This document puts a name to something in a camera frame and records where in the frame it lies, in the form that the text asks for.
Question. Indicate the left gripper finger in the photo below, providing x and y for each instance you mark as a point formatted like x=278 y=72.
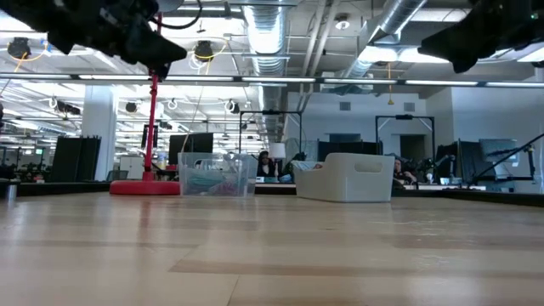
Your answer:
x=153 y=44
x=163 y=60

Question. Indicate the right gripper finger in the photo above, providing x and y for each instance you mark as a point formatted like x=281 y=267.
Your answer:
x=467 y=38
x=461 y=64

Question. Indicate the grey plastic bin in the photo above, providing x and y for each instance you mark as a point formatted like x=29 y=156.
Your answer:
x=348 y=187

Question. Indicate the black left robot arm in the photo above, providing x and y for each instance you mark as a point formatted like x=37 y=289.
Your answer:
x=34 y=17

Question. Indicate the black screen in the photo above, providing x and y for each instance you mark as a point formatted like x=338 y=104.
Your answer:
x=195 y=146

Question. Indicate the grey computer monitor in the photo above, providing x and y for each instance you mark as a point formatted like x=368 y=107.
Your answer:
x=499 y=149

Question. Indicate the white square pillar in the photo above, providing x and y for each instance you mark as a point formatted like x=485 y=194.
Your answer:
x=98 y=127

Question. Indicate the white cabinet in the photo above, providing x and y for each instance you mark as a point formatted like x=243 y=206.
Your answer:
x=132 y=166

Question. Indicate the clear plastic bin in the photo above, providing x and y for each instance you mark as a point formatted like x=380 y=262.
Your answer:
x=191 y=170

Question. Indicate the person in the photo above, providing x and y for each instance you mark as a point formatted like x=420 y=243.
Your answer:
x=265 y=166
x=401 y=172

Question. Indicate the red desk lamp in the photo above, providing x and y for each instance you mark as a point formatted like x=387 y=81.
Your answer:
x=144 y=188

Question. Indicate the black partition panel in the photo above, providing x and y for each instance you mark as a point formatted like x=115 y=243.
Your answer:
x=76 y=159

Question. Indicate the white table lamp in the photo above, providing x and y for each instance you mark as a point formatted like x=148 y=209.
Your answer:
x=277 y=151

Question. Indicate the black ceiling camera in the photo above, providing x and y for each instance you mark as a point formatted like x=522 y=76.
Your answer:
x=19 y=47
x=204 y=51

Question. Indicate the silver ventilation duct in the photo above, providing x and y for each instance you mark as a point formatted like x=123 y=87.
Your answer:
x=395 y=17
x=268 y=34

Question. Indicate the black metal gantry frame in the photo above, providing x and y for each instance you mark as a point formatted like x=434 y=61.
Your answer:
x=404 y=117
x=272 y=112

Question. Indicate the silver metal post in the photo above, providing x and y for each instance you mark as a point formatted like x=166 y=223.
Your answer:
x=11 y=193

